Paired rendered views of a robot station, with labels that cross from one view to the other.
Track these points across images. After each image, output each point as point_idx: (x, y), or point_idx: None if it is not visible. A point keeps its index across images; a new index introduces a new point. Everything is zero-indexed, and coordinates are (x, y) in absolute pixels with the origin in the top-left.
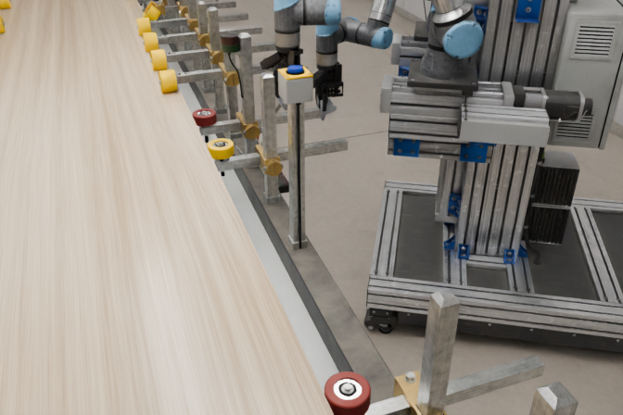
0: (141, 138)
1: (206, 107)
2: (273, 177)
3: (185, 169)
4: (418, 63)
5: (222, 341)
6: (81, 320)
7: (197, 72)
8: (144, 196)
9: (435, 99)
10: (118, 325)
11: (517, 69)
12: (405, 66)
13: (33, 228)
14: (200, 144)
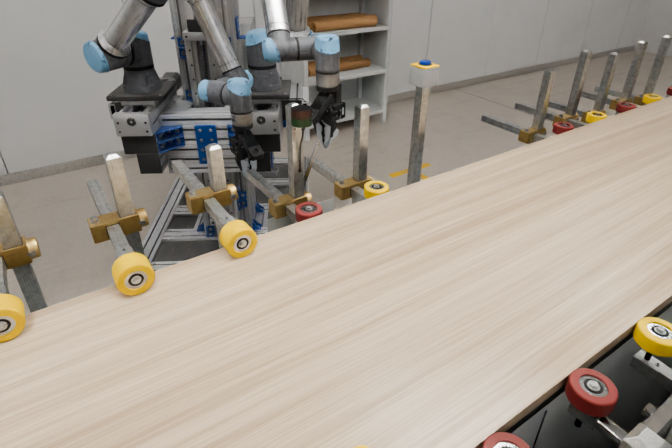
0: (388, 233)
1: None
2: None
3: (431, 194)
4: None
5: (576, 150)
6: (621, 187)
7: (222, 211)
8: (487, 202)
9: (280, 105)
10: (607, 176)
11: None
12: (157, 130)
13: (582, 238)
14: (379, 197)
